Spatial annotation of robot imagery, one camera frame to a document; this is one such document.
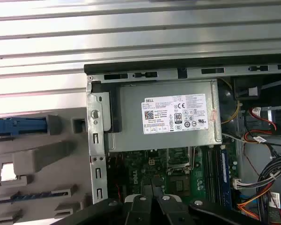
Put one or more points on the green motherboard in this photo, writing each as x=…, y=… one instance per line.
x=135, y=168

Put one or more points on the grey parts rack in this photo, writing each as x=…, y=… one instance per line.
x=49, y=150

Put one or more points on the metal socket cover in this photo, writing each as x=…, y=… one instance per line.
x=179, y=150

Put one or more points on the grey power supply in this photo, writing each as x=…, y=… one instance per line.
x=131, y=117

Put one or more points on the black PC case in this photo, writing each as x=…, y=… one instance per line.
x=97, y=131

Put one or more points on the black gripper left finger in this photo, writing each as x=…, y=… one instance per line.
x=135, y=211

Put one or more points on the square brass chipset chip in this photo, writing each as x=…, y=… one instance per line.
x=180, y=185

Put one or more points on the blue installed RAM stick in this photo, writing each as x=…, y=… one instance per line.
x=226, y=178

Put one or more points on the silver CPU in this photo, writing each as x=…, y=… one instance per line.
x=7, y=171

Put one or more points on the loose blue RAM stick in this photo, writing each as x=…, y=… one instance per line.
x=32, y=195

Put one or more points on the hard disk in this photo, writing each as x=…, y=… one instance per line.
x=21, y=125

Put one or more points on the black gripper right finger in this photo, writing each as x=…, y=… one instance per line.
x=173, y=211

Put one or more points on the black RAM slot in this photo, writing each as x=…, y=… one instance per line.
x=209, y=173

